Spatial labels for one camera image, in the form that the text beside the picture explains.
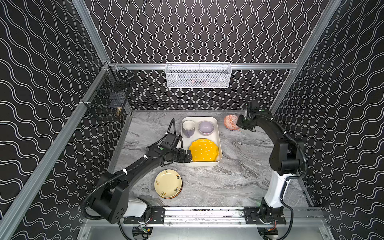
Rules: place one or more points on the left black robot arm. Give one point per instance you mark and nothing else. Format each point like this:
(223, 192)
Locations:
(110, 199)

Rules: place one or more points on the red patterned bowl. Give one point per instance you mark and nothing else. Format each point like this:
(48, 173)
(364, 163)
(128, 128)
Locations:
(230, 122)

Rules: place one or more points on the black wire wall basket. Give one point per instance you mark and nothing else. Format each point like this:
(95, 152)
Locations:
(108, 102)

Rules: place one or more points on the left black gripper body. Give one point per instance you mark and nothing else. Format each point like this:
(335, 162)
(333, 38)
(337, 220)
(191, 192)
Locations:
(183, 155)

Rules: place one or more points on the clear wire wall basket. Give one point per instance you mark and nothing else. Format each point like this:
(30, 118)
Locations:
(198, 75)

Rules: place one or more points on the orange rimmed plate underneath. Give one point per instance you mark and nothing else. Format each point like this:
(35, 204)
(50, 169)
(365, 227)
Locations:
(172, 194)

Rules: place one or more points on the lavender mug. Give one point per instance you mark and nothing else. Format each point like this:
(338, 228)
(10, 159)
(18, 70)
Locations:
(188, 128)

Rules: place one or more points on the yellow dotted scalloped plate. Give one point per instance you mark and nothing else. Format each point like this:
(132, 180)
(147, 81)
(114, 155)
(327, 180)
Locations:
(204, 150)

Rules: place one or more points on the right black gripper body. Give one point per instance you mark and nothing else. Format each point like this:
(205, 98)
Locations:
(242, 122)

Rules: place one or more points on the white plastic bin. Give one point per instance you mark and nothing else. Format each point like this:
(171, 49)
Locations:
(215, 137)

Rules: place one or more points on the cream plate with characters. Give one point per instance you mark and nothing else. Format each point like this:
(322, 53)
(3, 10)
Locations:
(167, 180)

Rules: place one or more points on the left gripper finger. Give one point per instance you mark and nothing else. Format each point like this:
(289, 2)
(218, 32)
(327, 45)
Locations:
(186, 153)
(186, 160)

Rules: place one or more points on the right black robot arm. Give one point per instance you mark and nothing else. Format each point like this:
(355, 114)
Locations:
(287, 160)

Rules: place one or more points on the lavender bowl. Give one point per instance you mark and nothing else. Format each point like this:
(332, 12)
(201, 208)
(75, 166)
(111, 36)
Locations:
(206, 128)

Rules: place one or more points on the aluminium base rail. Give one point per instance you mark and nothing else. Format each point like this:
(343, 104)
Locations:
(224, 217)

